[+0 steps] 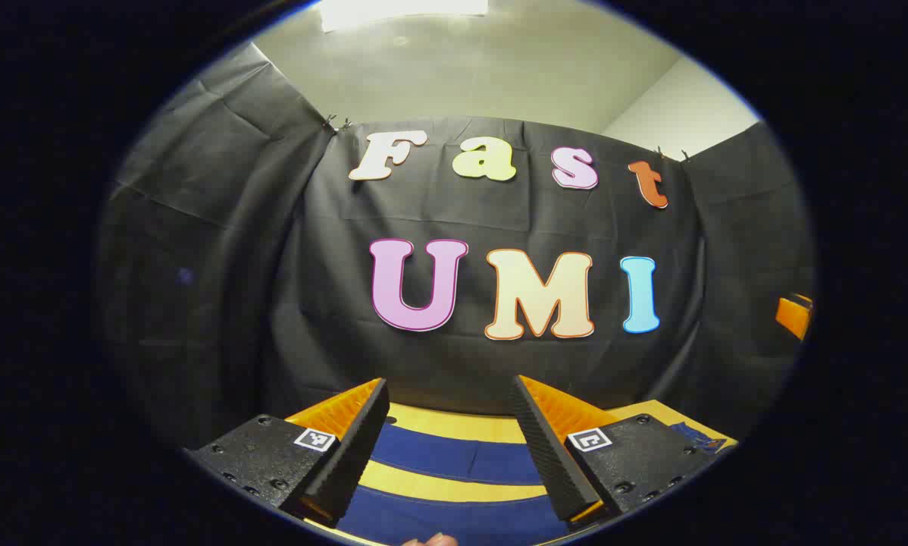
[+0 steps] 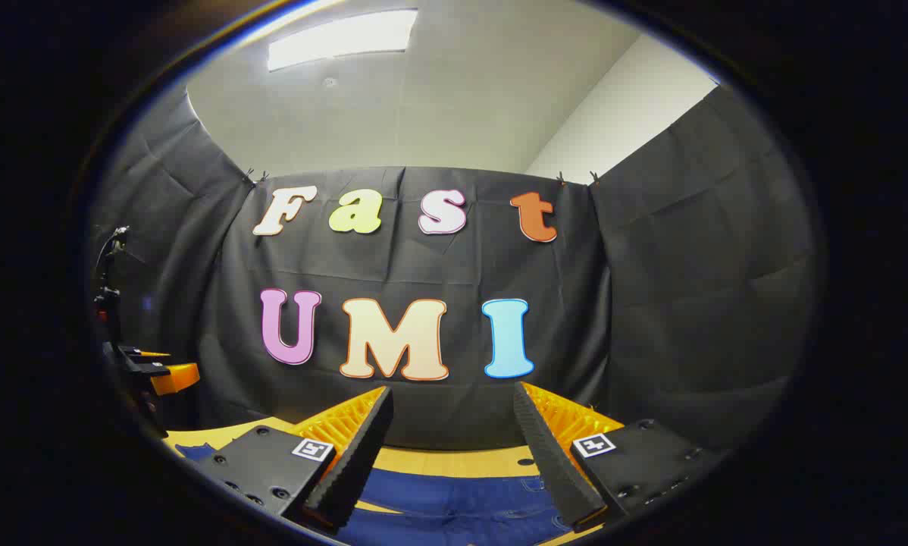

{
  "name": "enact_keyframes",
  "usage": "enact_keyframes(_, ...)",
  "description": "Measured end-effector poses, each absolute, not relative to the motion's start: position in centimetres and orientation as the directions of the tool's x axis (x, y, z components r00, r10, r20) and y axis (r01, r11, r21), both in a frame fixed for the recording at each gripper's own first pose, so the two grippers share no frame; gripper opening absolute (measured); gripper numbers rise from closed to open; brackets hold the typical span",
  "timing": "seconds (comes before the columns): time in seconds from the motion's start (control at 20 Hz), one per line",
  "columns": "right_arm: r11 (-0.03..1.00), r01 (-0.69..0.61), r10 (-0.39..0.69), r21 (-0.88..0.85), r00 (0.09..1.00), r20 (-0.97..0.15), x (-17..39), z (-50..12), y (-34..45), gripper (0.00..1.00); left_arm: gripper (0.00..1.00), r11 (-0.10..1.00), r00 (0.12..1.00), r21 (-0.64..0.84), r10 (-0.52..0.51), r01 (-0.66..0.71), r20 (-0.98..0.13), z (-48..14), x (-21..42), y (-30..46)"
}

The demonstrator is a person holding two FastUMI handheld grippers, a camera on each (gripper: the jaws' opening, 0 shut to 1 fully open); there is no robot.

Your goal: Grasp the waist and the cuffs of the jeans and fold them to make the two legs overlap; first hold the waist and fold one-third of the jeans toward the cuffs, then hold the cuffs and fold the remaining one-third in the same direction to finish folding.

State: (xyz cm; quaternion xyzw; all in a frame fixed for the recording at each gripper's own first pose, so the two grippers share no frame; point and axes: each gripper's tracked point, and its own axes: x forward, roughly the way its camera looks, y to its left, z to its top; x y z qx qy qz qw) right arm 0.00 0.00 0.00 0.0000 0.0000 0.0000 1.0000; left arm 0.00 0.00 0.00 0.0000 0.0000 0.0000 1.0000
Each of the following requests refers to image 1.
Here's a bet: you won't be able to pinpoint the blue denim jeans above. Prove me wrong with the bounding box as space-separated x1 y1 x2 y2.
337 421 728 546

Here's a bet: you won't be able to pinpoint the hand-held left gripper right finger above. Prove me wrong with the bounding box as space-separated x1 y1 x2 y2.
509 375 728 532

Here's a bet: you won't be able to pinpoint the black backdrop cloth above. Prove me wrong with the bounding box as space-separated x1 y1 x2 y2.
96 42 815 448

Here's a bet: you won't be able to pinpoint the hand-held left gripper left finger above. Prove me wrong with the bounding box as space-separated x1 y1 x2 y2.
185 378 391 528

